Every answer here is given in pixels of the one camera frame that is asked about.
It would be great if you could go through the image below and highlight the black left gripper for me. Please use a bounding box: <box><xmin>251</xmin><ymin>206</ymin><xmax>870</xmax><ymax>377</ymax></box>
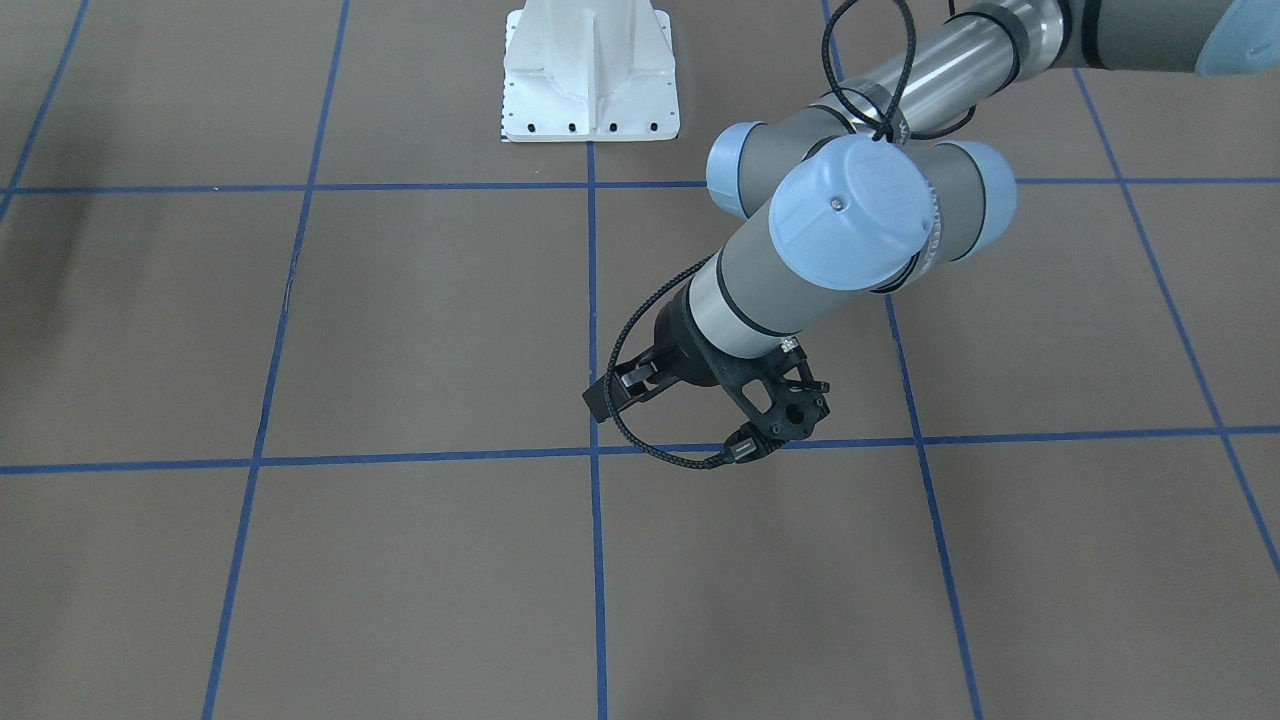
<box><xmin>582</xmin><ymin>299</ymin><xmax>739</xmax><ymax>421</ymax></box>

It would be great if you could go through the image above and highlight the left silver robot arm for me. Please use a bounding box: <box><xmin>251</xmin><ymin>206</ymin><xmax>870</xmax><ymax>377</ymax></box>
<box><xmin>582</xmin><ymin>1</ymin><xmax>1277</xmax><ymax>438</ymax></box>

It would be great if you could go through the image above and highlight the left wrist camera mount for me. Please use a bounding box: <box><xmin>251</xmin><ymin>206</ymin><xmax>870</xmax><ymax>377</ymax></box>
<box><xmin>708</xmin><ymin>336</ymin><xmax>829</xmax><ymax>464</ymax></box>

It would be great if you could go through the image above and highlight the white camera stand pedestal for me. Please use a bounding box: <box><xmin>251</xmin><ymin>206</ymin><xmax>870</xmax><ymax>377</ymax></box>
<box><xmin>500</xmin><ymin>1</ymin><xmax>681</xmax><ymax>143</ymax></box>

